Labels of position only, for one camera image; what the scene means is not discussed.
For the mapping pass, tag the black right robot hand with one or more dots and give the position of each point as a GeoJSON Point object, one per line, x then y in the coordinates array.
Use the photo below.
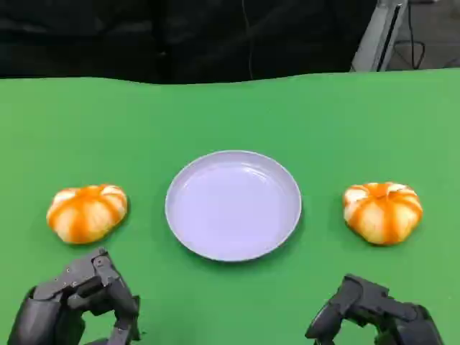
{"type": "Point", "coordinates": [363, 296]}

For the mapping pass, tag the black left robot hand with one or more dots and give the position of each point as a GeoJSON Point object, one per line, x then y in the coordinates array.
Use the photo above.
{"type": "Point", "coordinates": [108, 287]}

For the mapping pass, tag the orange and white bread roll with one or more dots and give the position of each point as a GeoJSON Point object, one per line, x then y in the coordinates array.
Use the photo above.
{"type": "Point", "coordinates": [382, 215]}
{"type": "Point", "coordinates": [86, 215]}

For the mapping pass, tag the lilac plate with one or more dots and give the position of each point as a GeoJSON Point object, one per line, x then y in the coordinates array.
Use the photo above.
{"type": "Point", "coordinates": [233, 206]}

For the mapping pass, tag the green cloth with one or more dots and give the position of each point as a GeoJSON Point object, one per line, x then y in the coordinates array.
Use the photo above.
{"type": "Point", "coordinates": [230, 118]}

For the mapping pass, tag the black backdrop curtain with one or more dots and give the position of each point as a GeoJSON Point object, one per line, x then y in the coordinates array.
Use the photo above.
{"type": "Point", "coordinates": [108, 36]}

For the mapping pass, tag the white and grey post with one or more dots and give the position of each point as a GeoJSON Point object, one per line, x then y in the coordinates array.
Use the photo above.
{"type": "Point", "coordinates": [377, 36]}

